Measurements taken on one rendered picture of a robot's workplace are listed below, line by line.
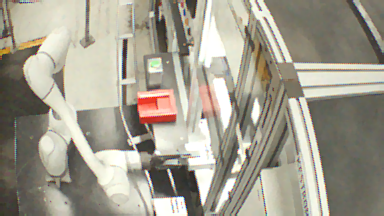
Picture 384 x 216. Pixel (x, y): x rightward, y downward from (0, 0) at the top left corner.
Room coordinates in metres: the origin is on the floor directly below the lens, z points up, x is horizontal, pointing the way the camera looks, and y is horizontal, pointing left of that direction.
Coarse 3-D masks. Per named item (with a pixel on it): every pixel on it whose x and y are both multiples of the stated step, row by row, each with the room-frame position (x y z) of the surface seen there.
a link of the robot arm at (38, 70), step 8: (32, 56) 0.99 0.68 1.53; (40, 56) 1.00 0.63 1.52; (48, 56) 1.01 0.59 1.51; (32, 64) 0.94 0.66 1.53; (40, 64) 0.96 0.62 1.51; (48, 64) 0.98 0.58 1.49; (24, 72) 0.93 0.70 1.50; (32, 72) 0.92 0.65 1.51; (40, 72) 0.94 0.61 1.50; (48, 72) 0.96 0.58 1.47; (32, 80) 0.90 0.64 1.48; (40, 80) 0.91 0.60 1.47; (48, 80) 0.94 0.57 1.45; (32, 88) 0.89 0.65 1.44; (40, 88) 0.90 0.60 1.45; (48, 88) 0.91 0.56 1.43; (40, 96) 0.89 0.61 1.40
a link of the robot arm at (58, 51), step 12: (48, 36) 1.12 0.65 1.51; (60, 36) 1.12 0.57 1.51; (48, 48) 1.05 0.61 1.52; (60, 48) 1.08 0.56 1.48; (60, 60) 1.06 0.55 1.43; (60, 72) 1.09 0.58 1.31; (60, 84) 1.08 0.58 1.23; (72, 108) 1.19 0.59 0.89; (60, 120) 1.06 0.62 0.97; (60, 132) 1.03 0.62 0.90
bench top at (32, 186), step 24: (24, 120) 1.17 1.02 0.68; (48, 120) 1.21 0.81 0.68; (96, 120) 1.28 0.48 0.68; (120, 120) 1.31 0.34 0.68; (24, 144) 1.00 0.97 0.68; (72, 144) 1.10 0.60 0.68; (96, 144) 1.14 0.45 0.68; (120, 144) 1.18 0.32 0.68; (144, 144) 1.20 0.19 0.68; (24, 168) 0.84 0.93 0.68; (72, 168) 0.95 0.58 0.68; (24, 192) 0.68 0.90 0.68; (48, 192) 0.74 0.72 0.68; (72, 192) 0.80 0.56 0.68; (96, 192) 0.85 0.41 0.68; (144, 192) 0.93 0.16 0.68; (168, 192) 0.96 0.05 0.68
